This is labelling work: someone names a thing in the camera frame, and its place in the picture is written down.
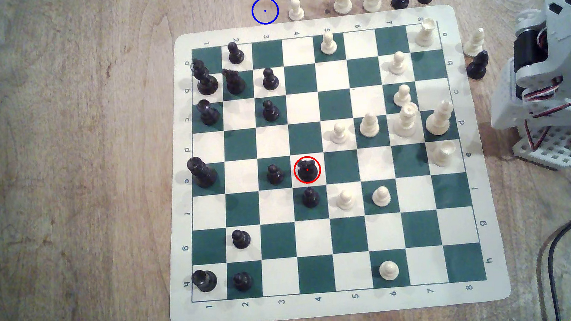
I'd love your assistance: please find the black king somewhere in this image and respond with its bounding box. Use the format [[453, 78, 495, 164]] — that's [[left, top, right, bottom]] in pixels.
[[187, 155, 219, 189]]

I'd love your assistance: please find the white king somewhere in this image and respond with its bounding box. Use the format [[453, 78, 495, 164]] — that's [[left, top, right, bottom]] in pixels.
[[424, 100, 456, 137]]

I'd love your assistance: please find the white rook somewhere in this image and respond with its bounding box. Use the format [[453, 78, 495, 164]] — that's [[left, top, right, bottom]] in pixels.
[[433, 140, 458, 168], [413, 17, 439, 48]]

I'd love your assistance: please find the white queen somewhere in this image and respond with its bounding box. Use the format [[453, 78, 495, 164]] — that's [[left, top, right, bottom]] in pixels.
[[391, 102, 420, 139]]

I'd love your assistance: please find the red black white servo wire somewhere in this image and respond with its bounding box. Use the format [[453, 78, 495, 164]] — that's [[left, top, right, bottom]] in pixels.
[[521, 76, 571, 154]]

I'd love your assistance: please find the black queen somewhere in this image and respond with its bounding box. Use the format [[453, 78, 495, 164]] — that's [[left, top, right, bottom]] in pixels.
[[190, 57, 220, 97]]

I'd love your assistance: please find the white pawn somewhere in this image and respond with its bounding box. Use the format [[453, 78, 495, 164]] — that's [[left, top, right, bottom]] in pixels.
[[287, 0, 306, 22], [319, 31, 338, 56], [371, 185, 392, 208], [388, 50, 409, 76], [336, 189, 357, 211], [378, 260, 401, 282], [392, 84, 413, 108], [329, 122, 349, 145]]

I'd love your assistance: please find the black rook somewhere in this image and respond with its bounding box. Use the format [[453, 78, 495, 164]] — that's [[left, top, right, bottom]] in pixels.
[[192, 269, 219, 293]]

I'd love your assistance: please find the white perforated base plate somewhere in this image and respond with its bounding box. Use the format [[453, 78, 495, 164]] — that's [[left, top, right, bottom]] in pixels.
[[511, 124, 571, 173]]

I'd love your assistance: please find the white bishop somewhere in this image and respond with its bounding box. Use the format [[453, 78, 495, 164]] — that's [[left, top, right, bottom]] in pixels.
[[462, 27, 488, 58], [359, 112, 381, 139]]

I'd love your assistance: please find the green and cream chess mat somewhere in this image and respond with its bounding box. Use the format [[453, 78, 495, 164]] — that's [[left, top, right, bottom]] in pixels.
[[152, 1, 513, 321]]

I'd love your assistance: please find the black knight chess piece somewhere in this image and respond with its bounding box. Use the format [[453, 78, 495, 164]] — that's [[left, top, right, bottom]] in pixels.
[[296, 159, 318, 183], [222, 67, 247, 96]]

